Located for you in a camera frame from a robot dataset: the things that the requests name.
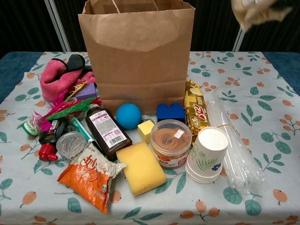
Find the brown bottle purple label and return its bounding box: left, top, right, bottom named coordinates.
left=85, top=104, right=133, bottom=162

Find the orange snack packet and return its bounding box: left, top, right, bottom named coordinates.
left=57, top=142, right=127, bottom=215

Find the clear jar of rubber bands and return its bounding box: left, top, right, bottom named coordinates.
left=150, top=119, right=193, bottom=170

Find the purple foam block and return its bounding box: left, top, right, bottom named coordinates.
left=75, top=82, right=98, bottom=101

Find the green white tube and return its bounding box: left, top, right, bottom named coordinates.
left=71, top=116, right=97, bottom=143

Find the floral tablecloth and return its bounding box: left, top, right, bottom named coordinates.
left=0, top=51, right=300, bottom=225

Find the yellow sponge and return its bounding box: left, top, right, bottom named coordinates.
left=115, top=141, right=167, bottom=197

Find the brown paper bag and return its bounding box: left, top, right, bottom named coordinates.
left=78, top=0, right=196, bottom=116

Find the colourful feather shuttlecock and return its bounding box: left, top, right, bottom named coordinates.
left=22, top=81, right=103, bottom=138

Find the white partition post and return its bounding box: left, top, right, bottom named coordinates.
left=44, top=0, right=72, bottom=53
left=232, top=27, right=246, bottom=52

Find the gold biscuit pack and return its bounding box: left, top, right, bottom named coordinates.
left=183, top=79, right=210, bottom=146

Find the black bottle red cap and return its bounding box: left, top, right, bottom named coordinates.
left=38, top=118, right=68, bottom=162

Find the stack of paper cups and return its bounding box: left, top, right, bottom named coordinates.
left=185, top=127, right=229, bottom=184

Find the yellow cube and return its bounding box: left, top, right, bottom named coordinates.
left=137, top=120, right=155, bottom=144

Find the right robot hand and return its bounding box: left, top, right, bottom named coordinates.
left=231, top=0, right=293, bottom=31

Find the black pleated curtain panel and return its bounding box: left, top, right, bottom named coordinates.
left=53, top=0, right=88, bottom=53
left=0, top=0, right=65, bottom=59
left=185, top=0, right=244, bottom=52
left=239, top=9, right=300, bottom=53

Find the blue ball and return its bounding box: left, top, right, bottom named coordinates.
left=115, top=103, right=143, bottom=130

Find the clear plastic cup sleeve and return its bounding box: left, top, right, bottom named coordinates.
left=204, top=90, right=267, bottom=196

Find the black object on cloth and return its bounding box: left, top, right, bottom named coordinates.
left=52, top=54, right=92, bottom=73

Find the blue table cover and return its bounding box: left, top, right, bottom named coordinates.
left=0, top=51, right=300, bottom=105

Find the pink towel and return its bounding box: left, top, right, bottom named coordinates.
left=39, top=59, right=97, bottom=101

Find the blue toy brick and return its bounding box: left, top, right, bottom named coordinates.
left=156, top=102, right=186, bottom=123

